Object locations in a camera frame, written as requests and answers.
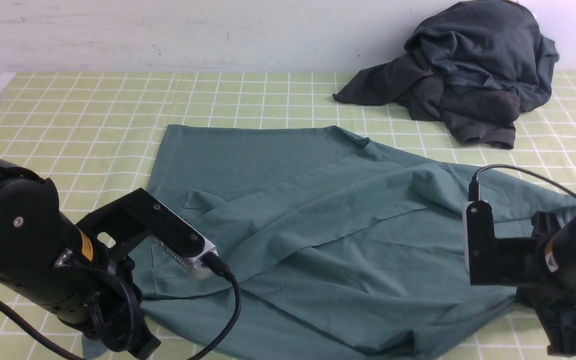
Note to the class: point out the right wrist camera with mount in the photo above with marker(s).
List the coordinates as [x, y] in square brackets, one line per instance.
[511, 262]

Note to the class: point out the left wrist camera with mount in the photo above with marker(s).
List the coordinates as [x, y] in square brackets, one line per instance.
[138, 216]

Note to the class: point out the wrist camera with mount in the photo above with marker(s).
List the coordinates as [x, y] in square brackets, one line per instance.
[138, 216]
[511, 262]

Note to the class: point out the green long-sleeve shirt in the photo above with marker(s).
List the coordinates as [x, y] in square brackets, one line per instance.
[344, 248]

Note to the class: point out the dark grey crumpled garment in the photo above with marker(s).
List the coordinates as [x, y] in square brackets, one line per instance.
[475, 67]

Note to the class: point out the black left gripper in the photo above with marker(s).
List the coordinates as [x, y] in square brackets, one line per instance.
[116, 315]

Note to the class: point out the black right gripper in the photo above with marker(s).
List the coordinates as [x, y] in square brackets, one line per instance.
[554, 308]

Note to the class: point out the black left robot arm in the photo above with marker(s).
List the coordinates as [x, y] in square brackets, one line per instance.
[65, 269]

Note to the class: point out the green checkered tablecloth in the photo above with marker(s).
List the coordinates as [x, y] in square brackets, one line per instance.
[96, 134]

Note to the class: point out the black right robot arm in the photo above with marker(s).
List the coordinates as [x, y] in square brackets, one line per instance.
[561, 257]

